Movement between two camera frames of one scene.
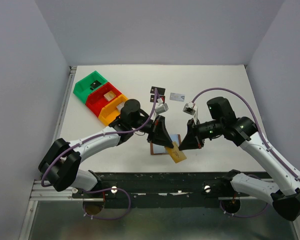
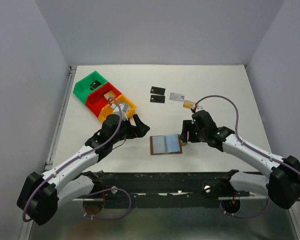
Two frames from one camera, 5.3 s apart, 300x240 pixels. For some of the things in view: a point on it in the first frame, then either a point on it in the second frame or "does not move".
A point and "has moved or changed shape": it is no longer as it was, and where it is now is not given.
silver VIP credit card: x=177 y=96 does not move
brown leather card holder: x=157 y=149 does not move
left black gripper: x=158 y=134 to x=142 y=128
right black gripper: x=192 y=141 to x=187 y=125
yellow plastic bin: x=111 y=112 does not move
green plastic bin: x=88 y=85 does not move
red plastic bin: x=97 y=100 does not move
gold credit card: x=175 y=153 has moved or changed shape
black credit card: x=161 y=91 does not move
